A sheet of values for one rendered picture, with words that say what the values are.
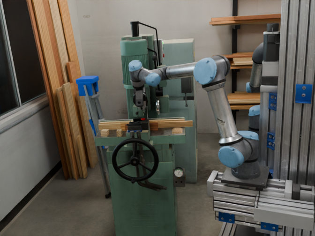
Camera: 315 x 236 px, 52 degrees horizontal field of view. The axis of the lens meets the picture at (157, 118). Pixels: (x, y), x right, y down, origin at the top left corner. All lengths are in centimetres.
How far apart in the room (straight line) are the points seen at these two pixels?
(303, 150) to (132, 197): 116
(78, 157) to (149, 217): 147
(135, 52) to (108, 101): 274
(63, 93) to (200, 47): 195
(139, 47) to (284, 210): 124
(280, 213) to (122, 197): 112
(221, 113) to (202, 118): 309
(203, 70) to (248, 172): 58
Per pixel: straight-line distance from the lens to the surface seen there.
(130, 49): 209
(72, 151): 360
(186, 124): 226
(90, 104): 294
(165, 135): 212
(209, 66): 151
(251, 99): 413
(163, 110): 239
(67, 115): 351
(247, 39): 447
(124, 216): 243
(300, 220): 170
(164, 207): 236
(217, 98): 155
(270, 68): 185
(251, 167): 174
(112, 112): 481
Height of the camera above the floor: 164
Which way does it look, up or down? 17 degrees down
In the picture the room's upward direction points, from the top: 4 degrees counter-clockwise
